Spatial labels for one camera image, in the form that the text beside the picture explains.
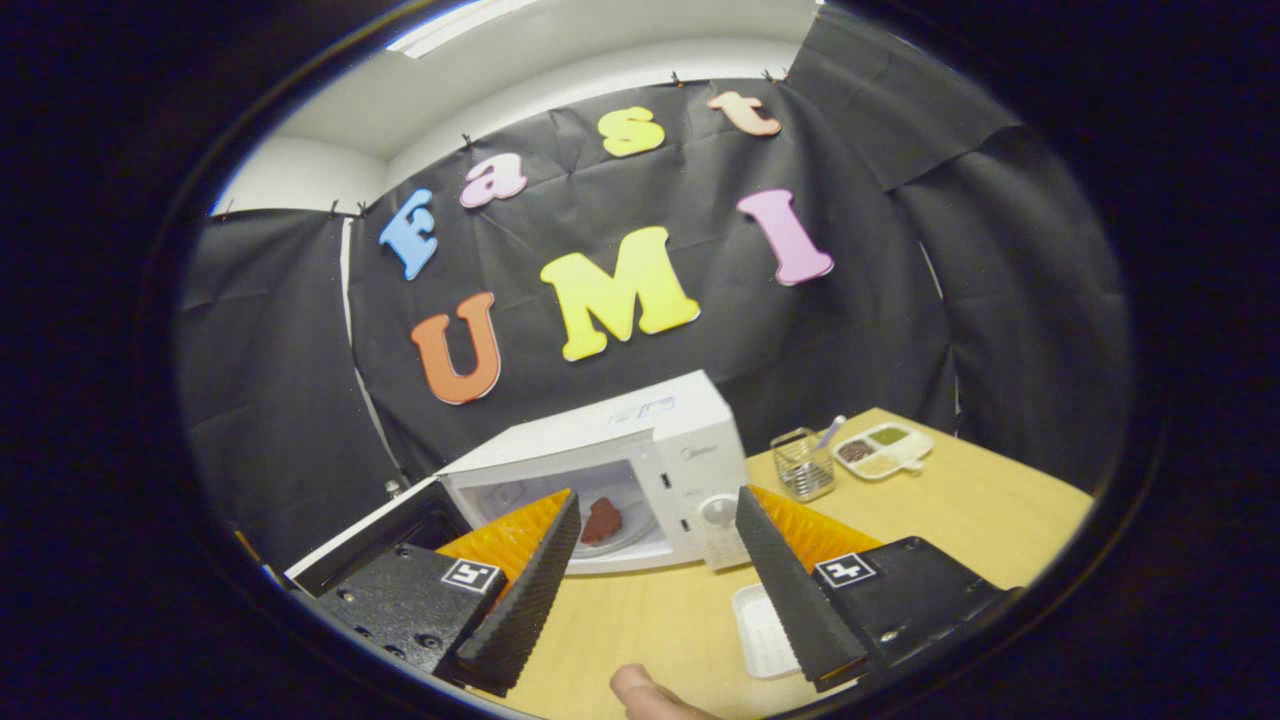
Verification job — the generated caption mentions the clear jar with spoon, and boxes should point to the clear jar with spoon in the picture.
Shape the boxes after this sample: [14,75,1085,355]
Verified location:
[770,415,849,503]

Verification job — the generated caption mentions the white plastic tray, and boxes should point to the white plastic tray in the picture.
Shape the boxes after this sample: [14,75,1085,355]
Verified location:
[731,584,801,681]

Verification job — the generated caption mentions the white microwave oven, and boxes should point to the white microwave oven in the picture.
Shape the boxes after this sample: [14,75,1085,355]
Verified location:
[285,370,751,599]

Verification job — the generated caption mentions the reddish brown meat piece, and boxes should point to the reddish brown meat piece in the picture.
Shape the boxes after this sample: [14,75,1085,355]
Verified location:
[581,497,624,546]

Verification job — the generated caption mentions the black backdrop cloth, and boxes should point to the black backdrop cloth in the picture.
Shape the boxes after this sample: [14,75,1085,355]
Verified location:
[175,5,1131,571]

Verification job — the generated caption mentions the ceiling light panel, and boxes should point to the ceiling light panel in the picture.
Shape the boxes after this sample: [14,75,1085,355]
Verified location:
[385,0,541,59]

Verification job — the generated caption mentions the white divided grain dish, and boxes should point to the white divided grain dish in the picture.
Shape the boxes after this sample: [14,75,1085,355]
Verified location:
[833,422,935,481]

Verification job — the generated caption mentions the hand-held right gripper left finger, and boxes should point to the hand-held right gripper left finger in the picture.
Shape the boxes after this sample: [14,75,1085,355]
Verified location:
[300,488,583,698]

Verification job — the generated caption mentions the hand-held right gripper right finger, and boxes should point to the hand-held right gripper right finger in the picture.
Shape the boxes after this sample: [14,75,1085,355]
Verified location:
[735,485,1011,693]

